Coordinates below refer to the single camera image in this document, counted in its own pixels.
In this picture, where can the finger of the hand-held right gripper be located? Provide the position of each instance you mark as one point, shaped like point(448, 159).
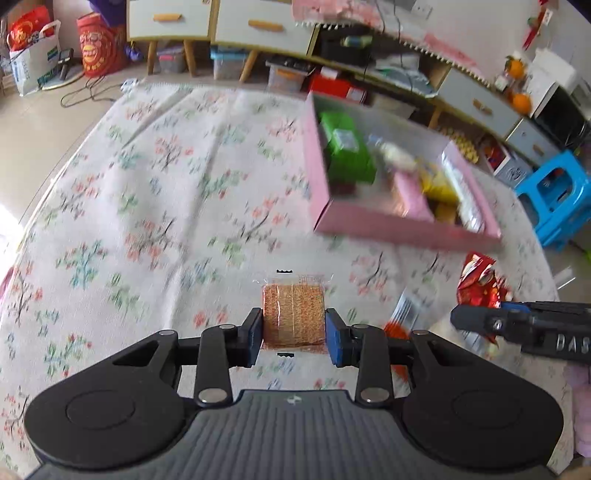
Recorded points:
point(480, 319)
point(515, 308)

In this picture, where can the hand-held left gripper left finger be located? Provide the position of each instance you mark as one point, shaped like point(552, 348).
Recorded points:
point(253, 337)

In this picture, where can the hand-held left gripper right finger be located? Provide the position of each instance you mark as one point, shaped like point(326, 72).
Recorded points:
point(333, 339)

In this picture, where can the red shiny snack packet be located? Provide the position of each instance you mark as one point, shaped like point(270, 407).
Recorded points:
point(482, 281)

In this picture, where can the clear orange cracker packet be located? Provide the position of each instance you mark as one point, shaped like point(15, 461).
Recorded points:
point(293, 318)

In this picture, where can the pink cardboard box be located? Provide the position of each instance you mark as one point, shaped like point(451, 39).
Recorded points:
point(392, 230)

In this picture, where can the yellow snack packet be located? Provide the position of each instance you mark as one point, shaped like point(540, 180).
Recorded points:
point(436, 184)

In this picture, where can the pink snack packet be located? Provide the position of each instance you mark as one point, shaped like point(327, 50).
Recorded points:
point(411, 194)

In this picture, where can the green snack packet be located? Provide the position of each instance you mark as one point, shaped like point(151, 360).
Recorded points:
point(351, 161)

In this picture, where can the clear white bun packet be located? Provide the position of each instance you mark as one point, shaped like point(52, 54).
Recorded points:
point(397, 154)

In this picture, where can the red strip snack packet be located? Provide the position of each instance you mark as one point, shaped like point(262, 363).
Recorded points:
point(397, 331)

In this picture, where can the silver white snack packet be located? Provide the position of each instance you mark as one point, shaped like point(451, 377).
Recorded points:
point(415, 309)

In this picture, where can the brown snack packet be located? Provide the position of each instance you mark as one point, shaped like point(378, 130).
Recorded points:
point(445, 213)

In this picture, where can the blue plastic stool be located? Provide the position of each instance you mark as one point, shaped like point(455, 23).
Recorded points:
point(554, 203)

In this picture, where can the white printed box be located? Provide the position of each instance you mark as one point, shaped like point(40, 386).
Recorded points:
point(515, 170)

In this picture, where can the floral tablecloth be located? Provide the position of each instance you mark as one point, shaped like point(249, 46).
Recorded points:
point(138, 207)

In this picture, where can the tray of yellow balls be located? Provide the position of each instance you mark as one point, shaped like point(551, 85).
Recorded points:
point(459, 143)

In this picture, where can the black front microwave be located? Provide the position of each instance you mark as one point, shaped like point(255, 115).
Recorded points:
point(561, 115)

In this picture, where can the orange fruit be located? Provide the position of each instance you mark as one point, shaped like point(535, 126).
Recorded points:
point(515, 69)
point(521, 104)

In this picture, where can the low wooden cabinet with drawers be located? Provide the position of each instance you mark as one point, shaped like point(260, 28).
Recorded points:
point(480, 99)

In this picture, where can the white foam box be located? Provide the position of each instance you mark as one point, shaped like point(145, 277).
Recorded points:
point(551, 69)

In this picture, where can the red box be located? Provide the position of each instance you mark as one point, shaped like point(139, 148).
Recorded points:
point(334, 87)

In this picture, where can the clear plastic storage box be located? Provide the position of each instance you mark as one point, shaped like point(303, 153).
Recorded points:
point(171, 60)
point(228, 64)
point(286, 76)

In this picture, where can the wooden cabinet with grey drawers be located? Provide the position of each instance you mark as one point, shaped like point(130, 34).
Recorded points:
point(221, 23)

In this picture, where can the pink trimmed cloth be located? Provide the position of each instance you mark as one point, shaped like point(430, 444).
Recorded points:
point(332, 11)

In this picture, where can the large red round bag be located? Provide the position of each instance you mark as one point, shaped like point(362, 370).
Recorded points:
point(99, 46)

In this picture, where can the black handheld device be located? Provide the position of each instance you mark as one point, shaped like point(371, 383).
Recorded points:
point(65, 62)

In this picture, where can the white paper bag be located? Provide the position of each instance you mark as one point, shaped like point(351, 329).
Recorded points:
point(32, 71)

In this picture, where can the red gift bag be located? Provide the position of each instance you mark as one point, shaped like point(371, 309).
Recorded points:
point(27, 32)

